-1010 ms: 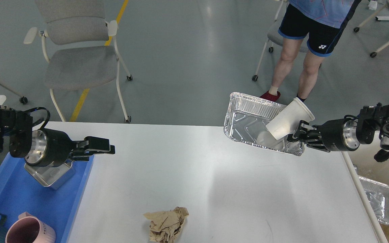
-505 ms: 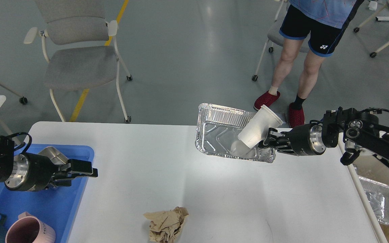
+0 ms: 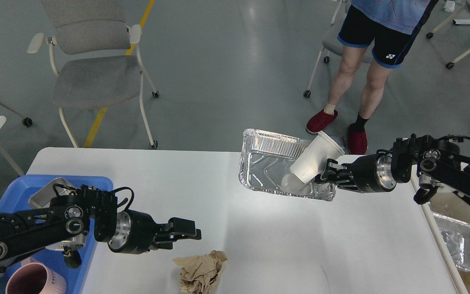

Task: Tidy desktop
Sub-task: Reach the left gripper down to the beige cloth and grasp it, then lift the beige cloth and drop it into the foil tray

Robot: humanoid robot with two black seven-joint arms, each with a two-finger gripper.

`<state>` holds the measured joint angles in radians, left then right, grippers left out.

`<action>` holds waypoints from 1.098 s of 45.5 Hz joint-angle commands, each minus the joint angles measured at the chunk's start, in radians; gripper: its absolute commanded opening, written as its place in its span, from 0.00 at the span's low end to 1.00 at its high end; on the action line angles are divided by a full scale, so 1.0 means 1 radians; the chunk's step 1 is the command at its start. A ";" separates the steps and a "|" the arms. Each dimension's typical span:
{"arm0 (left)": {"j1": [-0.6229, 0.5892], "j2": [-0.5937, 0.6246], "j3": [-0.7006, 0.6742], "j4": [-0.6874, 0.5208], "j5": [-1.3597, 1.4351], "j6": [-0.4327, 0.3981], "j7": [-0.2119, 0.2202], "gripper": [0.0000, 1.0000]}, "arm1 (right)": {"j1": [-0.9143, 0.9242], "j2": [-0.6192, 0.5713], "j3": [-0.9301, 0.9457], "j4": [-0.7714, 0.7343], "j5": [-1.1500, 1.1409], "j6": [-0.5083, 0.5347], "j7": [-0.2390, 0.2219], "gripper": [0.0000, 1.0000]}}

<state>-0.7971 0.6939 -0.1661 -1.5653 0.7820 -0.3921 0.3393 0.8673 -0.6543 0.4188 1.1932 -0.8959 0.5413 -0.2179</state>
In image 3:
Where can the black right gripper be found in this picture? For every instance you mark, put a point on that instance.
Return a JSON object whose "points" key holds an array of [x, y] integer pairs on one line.
{"points": [[366, 174]]}

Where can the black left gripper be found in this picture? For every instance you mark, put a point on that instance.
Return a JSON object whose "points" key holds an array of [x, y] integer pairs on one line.
{"points": [[137, 233]]}

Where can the white paper cup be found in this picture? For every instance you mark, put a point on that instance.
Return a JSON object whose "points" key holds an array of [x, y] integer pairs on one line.
{"points": [[312, 161]]}

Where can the aluminium foil tray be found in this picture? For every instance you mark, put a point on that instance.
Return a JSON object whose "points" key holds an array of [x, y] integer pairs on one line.
{"points": [[265, 161]]}

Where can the stainless steel rectangular tray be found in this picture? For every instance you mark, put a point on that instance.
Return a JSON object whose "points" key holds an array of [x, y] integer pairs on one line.
{"points": [[42, 198]]}

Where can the pink ribbed mug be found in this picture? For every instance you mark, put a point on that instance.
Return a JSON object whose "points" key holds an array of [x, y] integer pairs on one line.
{"points": [[34, 277]]}

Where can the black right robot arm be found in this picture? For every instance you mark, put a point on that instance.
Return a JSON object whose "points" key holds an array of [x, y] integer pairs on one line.
{"points": [[438, 163]]}

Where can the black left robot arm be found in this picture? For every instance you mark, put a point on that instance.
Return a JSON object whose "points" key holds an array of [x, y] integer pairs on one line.
{"points": [[74, 211]]}

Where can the crumpled brown paper napkin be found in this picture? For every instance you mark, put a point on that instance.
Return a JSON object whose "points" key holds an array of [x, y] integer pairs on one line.
{"points": [[199, 274]]}

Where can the grey chair right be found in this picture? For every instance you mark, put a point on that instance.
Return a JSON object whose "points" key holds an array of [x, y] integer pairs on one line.
{"points": [[331, 41]]}

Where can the grey chair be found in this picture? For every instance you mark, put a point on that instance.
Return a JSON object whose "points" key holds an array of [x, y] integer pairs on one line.
{"points": [[331, 41], [83, 26]]}

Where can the foil tray in bin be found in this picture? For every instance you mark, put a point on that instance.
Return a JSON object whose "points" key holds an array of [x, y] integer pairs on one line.
{"points": [[456, 235]]}

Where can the person in blue shirt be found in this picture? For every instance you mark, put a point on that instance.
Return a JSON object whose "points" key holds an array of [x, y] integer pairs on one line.
{"points": [[390, 27]]}

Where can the blue plastic bin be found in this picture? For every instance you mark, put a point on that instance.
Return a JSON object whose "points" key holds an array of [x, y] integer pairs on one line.
{"points": [[16, 198]]}

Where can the grey chair left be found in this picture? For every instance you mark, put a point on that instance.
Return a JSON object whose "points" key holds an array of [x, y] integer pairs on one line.
{"points": [[83, 26]]}

